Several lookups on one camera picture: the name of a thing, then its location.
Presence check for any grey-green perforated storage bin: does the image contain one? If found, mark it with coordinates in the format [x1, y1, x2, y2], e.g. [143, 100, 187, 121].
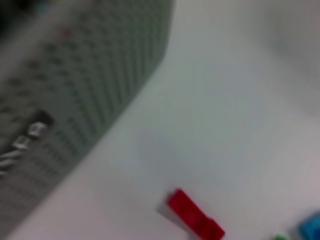
[0, 0, 176, 240]

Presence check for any dark red long brick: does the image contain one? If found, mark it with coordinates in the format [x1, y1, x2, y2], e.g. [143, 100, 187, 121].
[165, 188, 226, 240]

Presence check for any blue square toy brick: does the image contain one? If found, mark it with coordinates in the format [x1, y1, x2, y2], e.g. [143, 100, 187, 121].
[296, 211, 320, 240]

